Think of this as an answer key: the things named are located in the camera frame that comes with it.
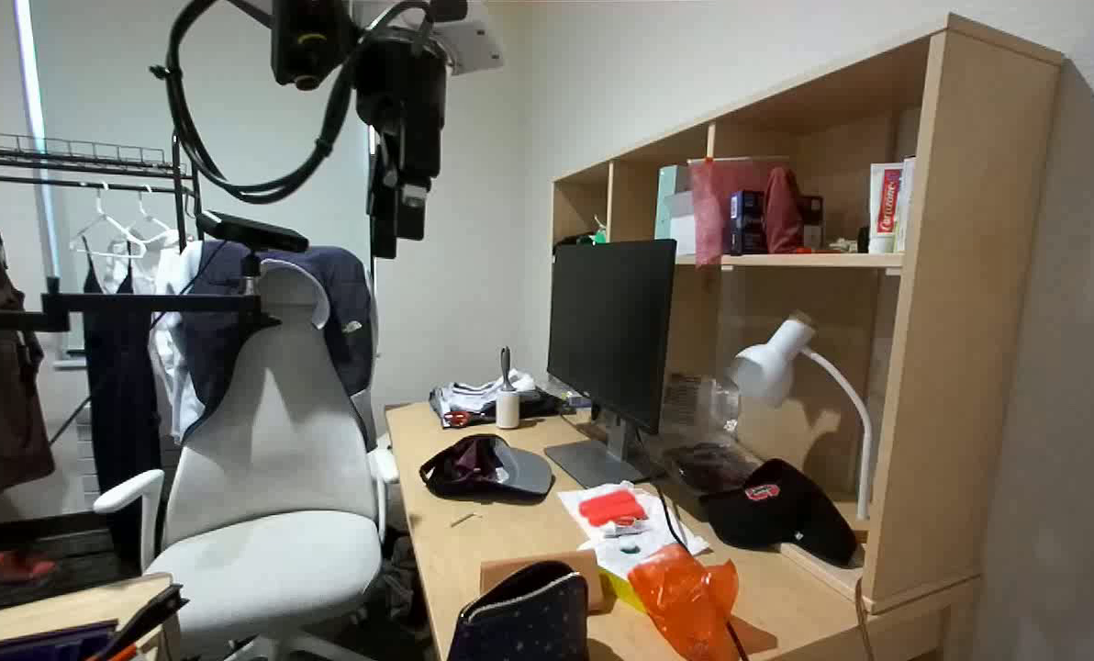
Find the brown cardboard box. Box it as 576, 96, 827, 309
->
479, 551, 613, 614

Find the white bottle on desk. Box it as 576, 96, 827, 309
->
494, 351, 521, 429

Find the navy dotted purse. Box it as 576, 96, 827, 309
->
449, 575, 588, 661

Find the wooden shelf unit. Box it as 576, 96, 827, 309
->
554, 14, 1059, 661

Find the white desk lamp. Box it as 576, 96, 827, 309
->
729, 315, 875, 521

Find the dark blue hanging jacket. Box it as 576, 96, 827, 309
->
177, 243, 375, 409

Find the black computer monitor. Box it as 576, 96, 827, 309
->
545, 240, 676, 435

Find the white red box on shelf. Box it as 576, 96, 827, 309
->
868, 158, 914, 255

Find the clothes rack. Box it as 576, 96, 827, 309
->
0, 126, 210, 370

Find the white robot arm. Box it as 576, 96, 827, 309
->
353, 0, 504, 259

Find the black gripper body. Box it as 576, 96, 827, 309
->
354, 35, 445, 188

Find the black and grey cap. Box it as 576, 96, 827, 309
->
417, 435, 554, 505

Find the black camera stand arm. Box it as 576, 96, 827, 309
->
41, 215, 309, 332

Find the black cap red emblem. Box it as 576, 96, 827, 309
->
702, 458, 857, 566

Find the orange plastic bag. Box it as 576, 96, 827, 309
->
629, 549, 742, 661

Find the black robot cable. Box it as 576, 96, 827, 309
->
150, 0, 433, 210

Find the white office chair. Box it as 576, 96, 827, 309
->
91, 259, 386, 661

